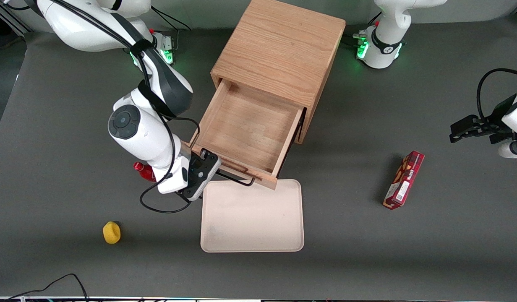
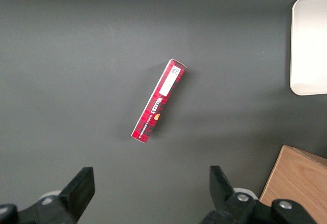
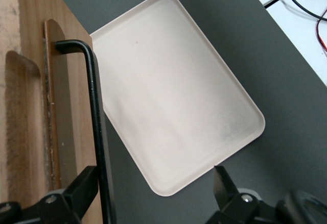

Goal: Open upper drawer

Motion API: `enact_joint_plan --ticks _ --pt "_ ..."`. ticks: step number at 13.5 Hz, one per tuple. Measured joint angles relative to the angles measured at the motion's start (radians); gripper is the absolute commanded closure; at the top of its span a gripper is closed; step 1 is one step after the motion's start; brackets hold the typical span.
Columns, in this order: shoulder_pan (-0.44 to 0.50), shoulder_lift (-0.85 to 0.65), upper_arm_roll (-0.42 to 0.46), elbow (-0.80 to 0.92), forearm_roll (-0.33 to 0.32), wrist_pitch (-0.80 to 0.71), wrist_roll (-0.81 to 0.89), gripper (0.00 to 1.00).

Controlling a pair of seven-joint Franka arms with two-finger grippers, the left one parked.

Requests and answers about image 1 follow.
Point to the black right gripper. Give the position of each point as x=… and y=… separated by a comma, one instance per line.
x=195, y=163

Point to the aluminium frame profile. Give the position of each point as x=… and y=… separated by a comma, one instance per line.
x=6, y=19

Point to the red bottle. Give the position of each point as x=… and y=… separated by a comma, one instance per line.
x=146, y=172

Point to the cream plastic tray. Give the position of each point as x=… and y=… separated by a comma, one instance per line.
x=252, y=218

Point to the yellow lemon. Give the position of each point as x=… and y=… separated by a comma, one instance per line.
x=111, y=233

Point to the wooden drawer cabinet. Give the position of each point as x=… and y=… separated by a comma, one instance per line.
x=279, y=46

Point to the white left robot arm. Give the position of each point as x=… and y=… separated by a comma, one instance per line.
x=386, y=37

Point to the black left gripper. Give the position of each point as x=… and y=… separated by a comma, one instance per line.
x=494, y=124

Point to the red tartan shortbread box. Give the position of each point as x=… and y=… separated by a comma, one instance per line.
x=403, y=180

